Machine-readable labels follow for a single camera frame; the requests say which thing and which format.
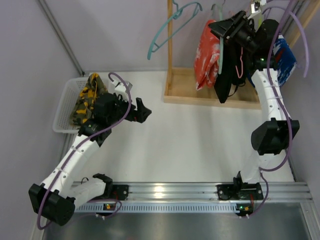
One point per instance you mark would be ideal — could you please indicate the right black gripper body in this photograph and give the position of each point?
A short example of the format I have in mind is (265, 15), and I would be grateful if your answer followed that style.
(231, 30)

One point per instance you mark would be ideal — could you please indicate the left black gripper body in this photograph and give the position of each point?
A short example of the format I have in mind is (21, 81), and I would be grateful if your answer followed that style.
(136, 113)

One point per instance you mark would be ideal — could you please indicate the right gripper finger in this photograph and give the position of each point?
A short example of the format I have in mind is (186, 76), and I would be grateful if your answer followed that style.
(223, 28)
(238, 16)

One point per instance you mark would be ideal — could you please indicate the mint green hanger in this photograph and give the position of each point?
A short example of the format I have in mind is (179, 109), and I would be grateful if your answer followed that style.
(221, 41)

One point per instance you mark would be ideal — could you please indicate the camouflage trousers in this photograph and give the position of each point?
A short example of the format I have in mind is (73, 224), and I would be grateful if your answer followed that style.
(84, 106)

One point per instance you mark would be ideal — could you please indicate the red white trousers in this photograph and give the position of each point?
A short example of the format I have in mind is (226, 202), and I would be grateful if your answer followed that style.
(206, 63)

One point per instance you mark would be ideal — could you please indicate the teal plastic hanger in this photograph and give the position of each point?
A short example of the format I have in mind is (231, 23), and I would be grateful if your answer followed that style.
(174, 12)

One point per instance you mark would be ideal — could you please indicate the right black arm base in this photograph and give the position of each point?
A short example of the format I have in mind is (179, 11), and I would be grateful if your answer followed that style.
(246, 191)

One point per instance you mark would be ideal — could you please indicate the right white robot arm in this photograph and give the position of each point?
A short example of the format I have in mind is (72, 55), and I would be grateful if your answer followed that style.
(274, 136)

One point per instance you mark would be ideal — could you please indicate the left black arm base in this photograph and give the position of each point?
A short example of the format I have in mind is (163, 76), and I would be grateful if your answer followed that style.
(114, 191)

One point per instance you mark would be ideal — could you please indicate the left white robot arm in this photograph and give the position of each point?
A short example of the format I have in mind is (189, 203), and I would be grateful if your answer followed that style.
(55, 198)

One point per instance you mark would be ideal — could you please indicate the pink hanger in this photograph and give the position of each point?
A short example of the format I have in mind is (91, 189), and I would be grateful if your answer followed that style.
(240, 65)

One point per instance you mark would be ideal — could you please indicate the black trousers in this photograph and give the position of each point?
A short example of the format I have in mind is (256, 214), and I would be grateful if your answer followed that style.
(227, 83)

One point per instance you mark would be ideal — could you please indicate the blue patterned trousers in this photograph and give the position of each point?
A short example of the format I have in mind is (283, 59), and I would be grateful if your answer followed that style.
(282, 58)

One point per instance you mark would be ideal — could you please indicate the wooden clothes rack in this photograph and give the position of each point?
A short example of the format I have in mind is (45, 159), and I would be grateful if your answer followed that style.
(180, 81)

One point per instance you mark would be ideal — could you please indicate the white plastic basket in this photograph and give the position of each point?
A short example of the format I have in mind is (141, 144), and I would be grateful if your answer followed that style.
(68, 99)

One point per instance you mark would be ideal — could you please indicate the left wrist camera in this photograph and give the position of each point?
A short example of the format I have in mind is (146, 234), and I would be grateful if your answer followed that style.
(120, 89)

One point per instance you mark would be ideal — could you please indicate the grey slotted cable duct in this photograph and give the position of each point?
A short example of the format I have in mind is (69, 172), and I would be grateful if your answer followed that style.
(158, 207)

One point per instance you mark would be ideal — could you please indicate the aluminium mounting rail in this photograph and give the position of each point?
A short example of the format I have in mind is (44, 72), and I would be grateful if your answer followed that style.
(207, 191)

